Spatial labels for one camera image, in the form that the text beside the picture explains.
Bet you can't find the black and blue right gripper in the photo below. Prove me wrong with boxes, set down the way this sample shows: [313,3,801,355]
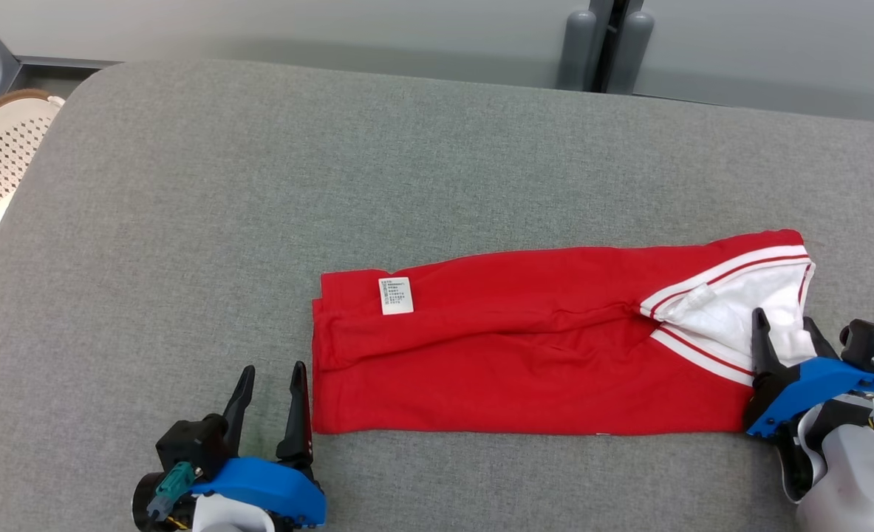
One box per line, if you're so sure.
[745,308,874,438]

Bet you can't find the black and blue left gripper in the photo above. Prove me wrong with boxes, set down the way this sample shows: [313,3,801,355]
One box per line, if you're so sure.
[132,361,327,531]

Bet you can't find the red shorts with white stripes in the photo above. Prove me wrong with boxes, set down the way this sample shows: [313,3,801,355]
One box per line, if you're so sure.
[311,230,816,436]

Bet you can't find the cream perforated laundry basket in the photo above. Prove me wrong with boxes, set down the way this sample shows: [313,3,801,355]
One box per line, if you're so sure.
[0,89,66,282]

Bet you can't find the left gripper cable, teal plug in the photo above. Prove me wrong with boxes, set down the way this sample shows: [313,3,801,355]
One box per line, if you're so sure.
[147,462,197,518]

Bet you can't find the grey partition post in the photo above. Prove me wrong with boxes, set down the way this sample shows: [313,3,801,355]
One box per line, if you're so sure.
[559,0,655,95]

